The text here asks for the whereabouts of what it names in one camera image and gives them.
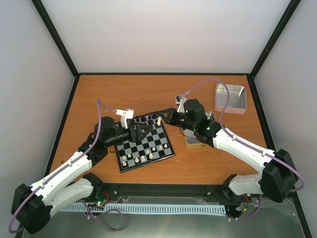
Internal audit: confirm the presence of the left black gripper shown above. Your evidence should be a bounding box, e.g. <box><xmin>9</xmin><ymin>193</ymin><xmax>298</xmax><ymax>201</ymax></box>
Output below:
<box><xmin>106</xmin><ymin>122</ymin><xmax>153</xmax><ymax>147</ymax></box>

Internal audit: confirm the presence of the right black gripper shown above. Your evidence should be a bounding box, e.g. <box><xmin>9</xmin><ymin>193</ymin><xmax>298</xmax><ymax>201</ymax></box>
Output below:
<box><xmin>158</xmin><ymin>108</ymin><xmax>196</xmax><ymax>131</ymax></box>

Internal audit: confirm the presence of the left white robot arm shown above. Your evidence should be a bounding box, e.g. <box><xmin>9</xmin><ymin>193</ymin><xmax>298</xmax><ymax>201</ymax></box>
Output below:
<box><xmin>11</xmin><ymin>117</ymin><xmax>153</xmax><ymax>234</ymax></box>

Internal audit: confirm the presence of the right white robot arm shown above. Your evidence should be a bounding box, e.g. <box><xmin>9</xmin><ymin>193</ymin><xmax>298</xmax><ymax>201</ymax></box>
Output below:
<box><xmin>159</xmin><ymin>99</ymin><xmax>299</xmax><ymax>203</ymax></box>

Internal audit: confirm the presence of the black chess piece set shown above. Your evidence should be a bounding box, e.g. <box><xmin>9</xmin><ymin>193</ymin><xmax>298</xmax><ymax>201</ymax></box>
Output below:
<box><xmin>116</xmin><ymin>113</ymin><xmax>159</xmax><ymax>129</ymax></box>

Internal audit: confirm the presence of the green lit circuit board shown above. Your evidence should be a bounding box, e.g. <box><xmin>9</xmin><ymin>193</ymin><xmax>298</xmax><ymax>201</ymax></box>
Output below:
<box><xmin>96</xmin><ymin>191</ymin><xmax>109</xmax><ymax>207</ymax></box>

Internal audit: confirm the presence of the black and silver chessboard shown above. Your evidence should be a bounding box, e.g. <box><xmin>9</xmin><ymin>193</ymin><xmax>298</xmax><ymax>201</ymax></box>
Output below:
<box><xmin>115</xmin><ymin>112</ymin><xmax>175</xmax><ymax>173</ymax></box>

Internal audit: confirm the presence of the gold metal tin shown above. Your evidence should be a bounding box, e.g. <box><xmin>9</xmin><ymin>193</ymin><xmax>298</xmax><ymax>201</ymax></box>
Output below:
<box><xmin>184</xmin><ymin>112</ymin><xmax>215</xmax><ymax>149</ymax></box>

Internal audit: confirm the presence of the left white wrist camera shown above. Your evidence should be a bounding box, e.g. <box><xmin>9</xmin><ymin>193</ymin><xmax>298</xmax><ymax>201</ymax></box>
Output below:
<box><xmin>115</xmin><ymin>109</ymin><xmax>134</xmax><ymax>129</ymax></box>

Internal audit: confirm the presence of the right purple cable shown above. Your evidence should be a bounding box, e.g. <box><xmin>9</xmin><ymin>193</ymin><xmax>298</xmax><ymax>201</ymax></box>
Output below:
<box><xmin>182</xmin><ymin>78</ymin><xmax>306</xmax><ymax>221</ymax></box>

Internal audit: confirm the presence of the black aluminium frame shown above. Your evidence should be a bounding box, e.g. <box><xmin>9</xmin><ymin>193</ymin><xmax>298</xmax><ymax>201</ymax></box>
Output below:
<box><xmin>14</xmin><ymin>0</ymin><xmax>317</xmax><ymax>238</ymax></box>

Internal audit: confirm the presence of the light blue cable duct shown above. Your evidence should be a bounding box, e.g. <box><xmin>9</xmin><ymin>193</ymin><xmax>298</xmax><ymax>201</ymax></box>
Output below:
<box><xmin>62</xmin><ymin>202</ymin><xmax>226</xmax><ymax>217</ymax></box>

